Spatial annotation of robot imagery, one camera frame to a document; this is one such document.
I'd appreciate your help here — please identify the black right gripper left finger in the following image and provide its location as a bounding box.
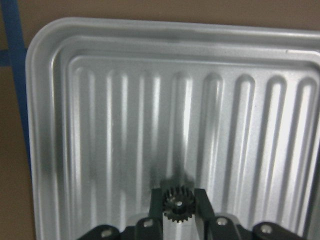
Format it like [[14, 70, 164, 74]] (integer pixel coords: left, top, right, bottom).
[[84, 188, 164, 240]]

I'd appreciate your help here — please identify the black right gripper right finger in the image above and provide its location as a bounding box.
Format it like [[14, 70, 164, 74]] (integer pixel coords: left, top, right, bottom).
[[194, 188, 304, 240]]

